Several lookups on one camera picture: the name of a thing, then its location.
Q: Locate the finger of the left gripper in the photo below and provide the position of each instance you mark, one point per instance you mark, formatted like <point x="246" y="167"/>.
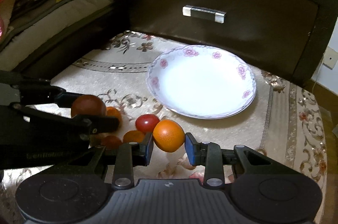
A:
<point x="27" y="126"/>
<point x="41" y="92"/>

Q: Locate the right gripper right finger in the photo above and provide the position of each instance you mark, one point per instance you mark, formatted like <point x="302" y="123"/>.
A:
<point x="213" y="158"/>

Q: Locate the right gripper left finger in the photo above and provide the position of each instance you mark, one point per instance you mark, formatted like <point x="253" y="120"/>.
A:
<point x="130" y="155"/>

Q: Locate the small orange tangerine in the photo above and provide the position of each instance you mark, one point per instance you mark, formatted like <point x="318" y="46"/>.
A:
<point x="114" y="112"/>
<point x="133" y="136"/>

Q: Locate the small red cherry tomato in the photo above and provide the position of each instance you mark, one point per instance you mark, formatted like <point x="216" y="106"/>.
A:
<point x="111" y="142"/>

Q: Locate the red plum tomato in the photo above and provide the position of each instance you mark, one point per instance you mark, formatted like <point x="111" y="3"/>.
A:
<point x="146" y="123"/>

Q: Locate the large orange tangerine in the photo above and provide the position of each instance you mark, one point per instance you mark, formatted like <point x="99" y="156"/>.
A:
<point x="168" y="135"/>

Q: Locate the dark red round tomato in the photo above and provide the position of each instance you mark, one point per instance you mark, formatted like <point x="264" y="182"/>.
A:
<point x="88" y="105"/>

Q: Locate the white floral ceramic plate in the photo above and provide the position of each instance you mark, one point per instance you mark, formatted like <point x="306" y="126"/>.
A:
<point x="202" y="82"/>

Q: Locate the stacked folded blankets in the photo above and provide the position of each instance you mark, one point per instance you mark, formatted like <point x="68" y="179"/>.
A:
<point x="28" y="27"/>

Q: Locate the dark brown wooden nightstand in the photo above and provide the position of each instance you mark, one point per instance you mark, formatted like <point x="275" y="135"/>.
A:
<point x="284" y="37"/>

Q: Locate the silver black drawer handle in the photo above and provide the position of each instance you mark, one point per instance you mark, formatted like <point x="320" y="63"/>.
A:
<point x="204" y="13"/>

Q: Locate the white wall socket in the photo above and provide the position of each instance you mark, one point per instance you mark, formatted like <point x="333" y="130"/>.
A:
<point x="330" y="58"/>

